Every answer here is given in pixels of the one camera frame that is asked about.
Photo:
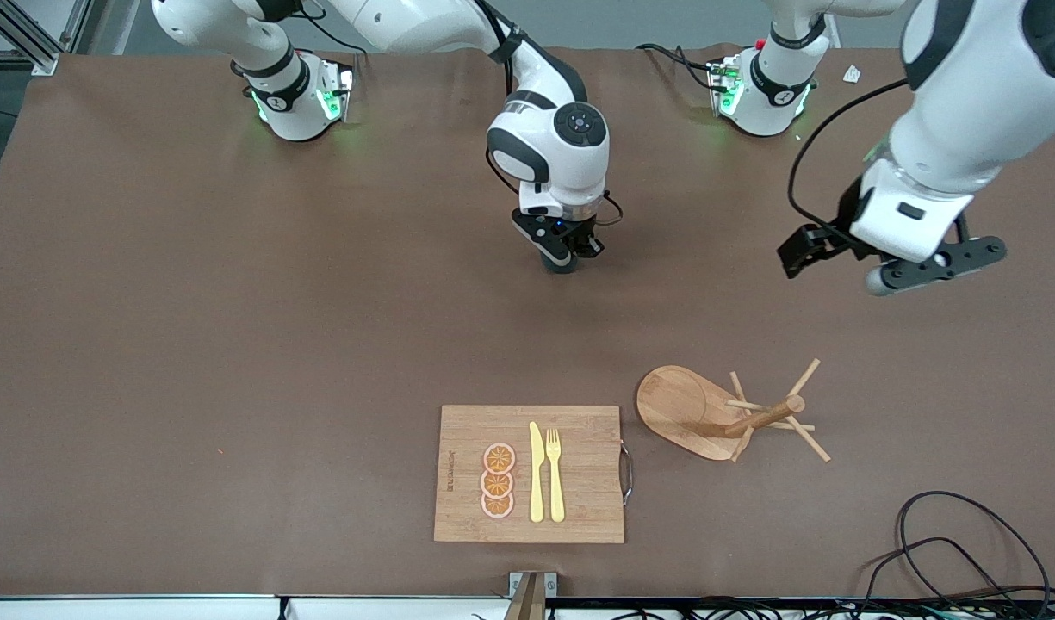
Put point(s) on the aluminium frame profile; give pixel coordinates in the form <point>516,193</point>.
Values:
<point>45,62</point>

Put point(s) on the dark green cup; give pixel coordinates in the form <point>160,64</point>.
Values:
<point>561,264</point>

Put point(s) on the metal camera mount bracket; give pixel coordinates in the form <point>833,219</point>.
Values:
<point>531,598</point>

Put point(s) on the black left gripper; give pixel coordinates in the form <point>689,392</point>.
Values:
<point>840,234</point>

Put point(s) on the yellow plastic knife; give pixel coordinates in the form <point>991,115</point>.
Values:
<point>536,482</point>

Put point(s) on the yellow plastic fork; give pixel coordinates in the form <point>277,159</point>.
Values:
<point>555,491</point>

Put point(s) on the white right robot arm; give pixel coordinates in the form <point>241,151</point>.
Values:
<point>561,164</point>

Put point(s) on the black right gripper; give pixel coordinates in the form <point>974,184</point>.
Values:
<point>584,234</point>

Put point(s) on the orange slice toy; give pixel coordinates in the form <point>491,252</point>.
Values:
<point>497,506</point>
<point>496,485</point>
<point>499,458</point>

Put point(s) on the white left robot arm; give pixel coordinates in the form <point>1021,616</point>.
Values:
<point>966,112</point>

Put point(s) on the wooden cutting board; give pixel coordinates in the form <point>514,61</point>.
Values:
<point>579,482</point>

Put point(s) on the wooden cup rack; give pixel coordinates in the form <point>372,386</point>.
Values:
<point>678,405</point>

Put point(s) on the brown table cover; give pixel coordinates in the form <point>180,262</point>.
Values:
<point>320,387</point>

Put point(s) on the white paper scrap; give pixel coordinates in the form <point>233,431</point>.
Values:
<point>852,75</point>

